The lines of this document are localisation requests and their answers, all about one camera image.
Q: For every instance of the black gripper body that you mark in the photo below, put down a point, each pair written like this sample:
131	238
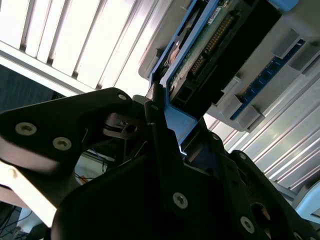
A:
120	207

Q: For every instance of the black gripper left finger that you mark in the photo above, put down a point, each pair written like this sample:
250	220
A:
50	120

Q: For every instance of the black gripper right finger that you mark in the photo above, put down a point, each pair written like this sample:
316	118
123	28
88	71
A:
232	180

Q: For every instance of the hard disk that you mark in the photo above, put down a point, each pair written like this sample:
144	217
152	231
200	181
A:
245	50

